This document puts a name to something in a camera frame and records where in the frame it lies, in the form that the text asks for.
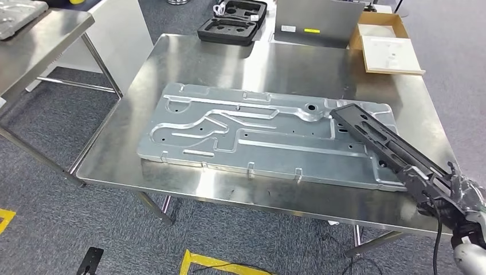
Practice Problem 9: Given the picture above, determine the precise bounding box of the long black plastic part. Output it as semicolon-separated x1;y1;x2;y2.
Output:
329;103;463;207

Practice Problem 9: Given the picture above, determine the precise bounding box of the stainless steel workbench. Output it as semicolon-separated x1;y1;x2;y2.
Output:
75;33;461;260

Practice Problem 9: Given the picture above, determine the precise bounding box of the stamped sheet metal panel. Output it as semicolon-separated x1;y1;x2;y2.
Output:
136;82;410;193
0;0;50;41

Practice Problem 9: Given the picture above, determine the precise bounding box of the black foam tool case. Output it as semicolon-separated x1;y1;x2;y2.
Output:
197;0;268;48

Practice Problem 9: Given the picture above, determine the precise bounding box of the yellow floor tape square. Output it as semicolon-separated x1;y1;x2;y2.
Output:
178;249;275;275
0;207;17;235

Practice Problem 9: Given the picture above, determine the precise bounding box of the grey flat box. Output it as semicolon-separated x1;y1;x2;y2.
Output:
273;0;366;50

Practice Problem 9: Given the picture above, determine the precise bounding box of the brown cardboard box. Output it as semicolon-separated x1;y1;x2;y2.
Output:
348;11;410;52

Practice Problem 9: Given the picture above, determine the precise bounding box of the stainless steel table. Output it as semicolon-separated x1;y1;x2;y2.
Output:
0;7;124;189

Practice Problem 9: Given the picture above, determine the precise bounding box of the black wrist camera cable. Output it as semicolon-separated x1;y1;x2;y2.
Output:
432;210;444;275

